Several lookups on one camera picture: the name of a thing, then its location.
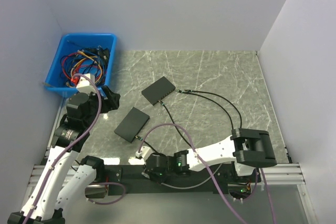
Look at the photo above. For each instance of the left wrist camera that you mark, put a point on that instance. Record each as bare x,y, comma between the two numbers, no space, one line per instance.
83,85

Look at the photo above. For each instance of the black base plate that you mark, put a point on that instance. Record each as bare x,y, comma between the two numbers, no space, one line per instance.
135,182

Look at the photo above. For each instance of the black network switch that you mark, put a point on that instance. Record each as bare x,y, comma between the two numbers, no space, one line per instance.
158,90
131,125

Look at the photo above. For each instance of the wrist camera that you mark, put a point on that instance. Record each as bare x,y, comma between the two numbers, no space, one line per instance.
83,85
144,153

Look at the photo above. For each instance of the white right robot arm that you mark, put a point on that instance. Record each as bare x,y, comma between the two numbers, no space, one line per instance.
247,149

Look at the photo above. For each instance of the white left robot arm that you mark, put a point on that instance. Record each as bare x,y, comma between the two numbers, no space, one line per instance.
52,197

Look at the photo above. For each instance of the aluminium rail frame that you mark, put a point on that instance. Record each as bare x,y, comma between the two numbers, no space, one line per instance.
280,174

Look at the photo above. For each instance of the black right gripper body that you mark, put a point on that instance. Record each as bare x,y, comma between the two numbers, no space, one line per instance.
158,177

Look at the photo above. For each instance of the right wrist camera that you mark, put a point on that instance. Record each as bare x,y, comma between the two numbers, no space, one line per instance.
144,153

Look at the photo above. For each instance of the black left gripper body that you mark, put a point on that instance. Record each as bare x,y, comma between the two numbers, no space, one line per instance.
108,104

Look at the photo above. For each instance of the blue plastic bin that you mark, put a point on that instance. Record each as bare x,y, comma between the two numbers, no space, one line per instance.
84,53

